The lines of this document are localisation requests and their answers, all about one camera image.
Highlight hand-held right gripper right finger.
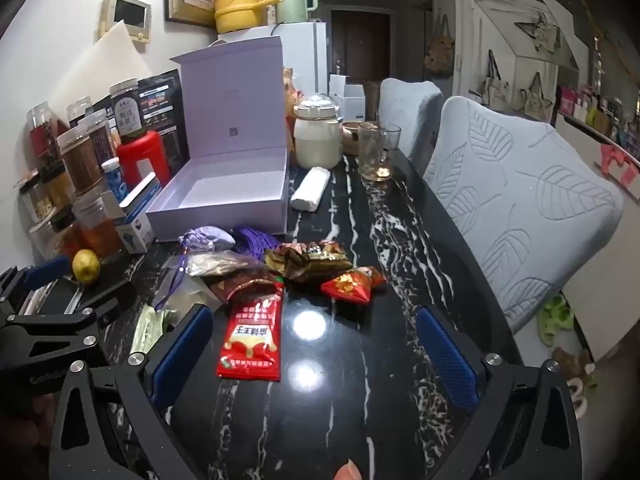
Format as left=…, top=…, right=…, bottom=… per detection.
left=416, top=306, right=583, bottom=480

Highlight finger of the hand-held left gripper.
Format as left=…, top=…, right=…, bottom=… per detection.
left=0, top=255, right=71, bottom=313
left=2, top=284, right=137, bottom=333

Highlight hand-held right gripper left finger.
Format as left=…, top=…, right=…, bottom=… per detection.
left=49, top=304, right=215, bottom=480

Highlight clear zip bag pale beans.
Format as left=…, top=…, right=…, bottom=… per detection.
left=131, top=278, right=225, bottom=357

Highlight red sauce packet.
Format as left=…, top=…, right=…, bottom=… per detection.
left=216, top=289, right=285, bottom=384

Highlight maroon foil packet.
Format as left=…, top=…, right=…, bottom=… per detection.
left=210, top=275, right=287, bottom=305

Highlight lilac sachet purple tassel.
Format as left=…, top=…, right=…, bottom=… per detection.
left=152, top=226, right=273, bottom=311

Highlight small red snack packet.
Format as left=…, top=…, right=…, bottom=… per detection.
left=320, top=266, right=389, bottom=306

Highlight brown green cereal packet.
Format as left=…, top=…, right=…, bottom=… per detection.
left=264, top=241, right=354, bottom=287

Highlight lilac gift box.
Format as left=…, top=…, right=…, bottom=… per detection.
left=146, top=35, right=291, bottom=241

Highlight person's right hand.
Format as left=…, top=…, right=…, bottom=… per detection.
left=334, top=458, right=362, bottom=480

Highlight yellow lemon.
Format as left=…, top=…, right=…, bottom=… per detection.
left=72, top=249, right=103, bottom=286

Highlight silver foil packet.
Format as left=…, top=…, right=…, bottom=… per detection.
left=185, top=250, right=264, bottom=279

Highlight blue white carton box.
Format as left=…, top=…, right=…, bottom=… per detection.
left=115, top=172, right=162, bottom=254

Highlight cluster of lidded plastic jars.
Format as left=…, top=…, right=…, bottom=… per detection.
left=17, top=78, right=143, bottom=261

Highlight blue white tablet tube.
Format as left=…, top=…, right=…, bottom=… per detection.
left=102, top=157, right=126, bottom=206

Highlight green slippers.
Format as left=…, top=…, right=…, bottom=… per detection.
left=537, top=294, right=575, bottom=347

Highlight brown plush slippers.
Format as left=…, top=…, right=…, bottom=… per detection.
left=550, top=347, right=597, bottom=419

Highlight red canister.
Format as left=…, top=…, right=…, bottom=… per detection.
left=116, top=131, right=166, bottom=189

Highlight black oats pouch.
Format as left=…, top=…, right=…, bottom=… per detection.
left=137, top=69, right=189, bottom=176

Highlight white rolled towel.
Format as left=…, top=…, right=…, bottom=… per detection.
left=290, top=166, right=331, bottom=212

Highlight white foam board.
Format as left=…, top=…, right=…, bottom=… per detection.
left=47, top=22, right=157, bottom=112

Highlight clear glass cup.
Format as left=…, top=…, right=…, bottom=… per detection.
left=358, top=122, right=402, bottom=182

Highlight brown ceramic bowl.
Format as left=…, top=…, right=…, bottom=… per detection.
left=340, top=120, right=376, bottom=157

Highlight cream ceramic lidded jar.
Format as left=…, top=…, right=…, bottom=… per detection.
left=293, top=94, right=344, bottom=170

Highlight pink cloth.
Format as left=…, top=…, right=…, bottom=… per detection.
left=599, top=144, right=639, bottom=187

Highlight cream tote bag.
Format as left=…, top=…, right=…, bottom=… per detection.
left=517, top=72, right=554, bottom=122
left=482, top=50, right=512, bottom=111

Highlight orange printed snack bag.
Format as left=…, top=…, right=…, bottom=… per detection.
left=283, top=67, right=306, bottom=127

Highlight white boxes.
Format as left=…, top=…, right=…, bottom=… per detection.
left=328, top=74, right=367, bottom=117

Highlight row of cosmetic bottles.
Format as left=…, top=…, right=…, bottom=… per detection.
left=557, top=85, right=640, bottom=147

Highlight white stair cabinet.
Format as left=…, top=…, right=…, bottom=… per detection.
left=469, top=0, right=592, bottom=128

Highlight brown patterned tote bag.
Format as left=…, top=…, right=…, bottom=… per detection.
left=424, top=12, right=457, bottom=77

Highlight yellow pot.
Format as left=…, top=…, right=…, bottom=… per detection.
left=214, top=0, right=281, bottom=35

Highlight white fridge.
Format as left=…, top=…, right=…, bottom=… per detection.
left=217, top=21, right=329, bottom=111

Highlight dark brown door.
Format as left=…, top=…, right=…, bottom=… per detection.
left=331, top=9, right=391, bottom=84

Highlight pale green kettle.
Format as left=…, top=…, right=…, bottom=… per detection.
left=276, top=0, right=319, bottom=25

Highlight beige wall intercom panel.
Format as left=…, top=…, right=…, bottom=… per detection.
left=97, top=0, right=152, bottom=54

